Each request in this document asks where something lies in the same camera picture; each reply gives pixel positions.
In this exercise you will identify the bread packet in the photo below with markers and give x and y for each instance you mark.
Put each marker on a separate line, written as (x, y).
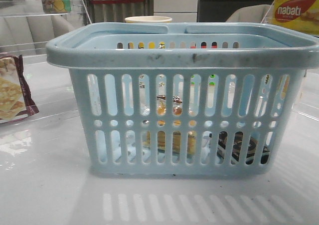
(176, 142)

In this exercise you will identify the dark tissue pack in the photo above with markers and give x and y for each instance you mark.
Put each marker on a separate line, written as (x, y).
(236, 149)

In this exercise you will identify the light blue plastic basket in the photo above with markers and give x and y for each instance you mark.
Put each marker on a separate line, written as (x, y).
(184, 98)

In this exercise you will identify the yellow popcorn paper cup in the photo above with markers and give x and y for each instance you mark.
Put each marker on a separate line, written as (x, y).
(148, 19)

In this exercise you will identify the dark grey cabinet counter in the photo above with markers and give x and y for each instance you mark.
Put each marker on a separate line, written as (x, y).
(221, 10)

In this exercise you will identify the grey armchair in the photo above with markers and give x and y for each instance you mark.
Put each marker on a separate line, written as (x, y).
(255, 13)

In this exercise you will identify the maroon cracker snack bag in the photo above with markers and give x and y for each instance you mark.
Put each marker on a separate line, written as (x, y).
(16, 102)

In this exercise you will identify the clear acrylic display shelf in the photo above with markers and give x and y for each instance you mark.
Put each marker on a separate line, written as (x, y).
(25, 28)

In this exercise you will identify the right clear acrylic shelf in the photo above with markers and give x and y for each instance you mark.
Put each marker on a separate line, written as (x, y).
(307, 103)

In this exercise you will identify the yellow nabati wafer box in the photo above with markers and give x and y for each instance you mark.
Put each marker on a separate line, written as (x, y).
(299, 15)

